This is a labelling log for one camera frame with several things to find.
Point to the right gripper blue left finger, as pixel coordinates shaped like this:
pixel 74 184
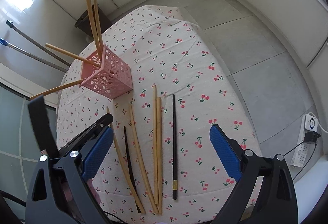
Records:
pixel 97 153

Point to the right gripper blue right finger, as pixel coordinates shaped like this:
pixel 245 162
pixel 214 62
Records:
pixel 224 148

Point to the cherry print tablecloth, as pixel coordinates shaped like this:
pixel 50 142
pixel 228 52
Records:
pixel 165 50

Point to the dark brown trash bin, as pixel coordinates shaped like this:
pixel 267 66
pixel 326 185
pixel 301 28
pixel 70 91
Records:
pixel 83 24

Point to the blue handled mop pole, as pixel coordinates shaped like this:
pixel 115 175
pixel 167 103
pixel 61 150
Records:
pixel 48 63

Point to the white round timer socket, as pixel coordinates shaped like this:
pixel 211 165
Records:
pixel 309 123

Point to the wooden chopstick long diagonal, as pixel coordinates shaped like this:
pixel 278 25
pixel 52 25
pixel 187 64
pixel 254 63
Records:
pixel 98 25

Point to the right hand skin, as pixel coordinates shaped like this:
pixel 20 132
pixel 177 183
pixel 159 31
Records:
pixel 93 190

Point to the pink perforated utensil holder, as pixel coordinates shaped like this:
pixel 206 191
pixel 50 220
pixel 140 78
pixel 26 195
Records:
pixel 108 75

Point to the black plug adapter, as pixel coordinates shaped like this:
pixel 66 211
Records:
pixel 311 137

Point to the white power strip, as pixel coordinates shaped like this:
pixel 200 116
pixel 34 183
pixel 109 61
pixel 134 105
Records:
pixel 301 151

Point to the black chopstick gold band right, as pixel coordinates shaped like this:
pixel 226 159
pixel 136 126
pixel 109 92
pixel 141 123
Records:
pixel 175 159

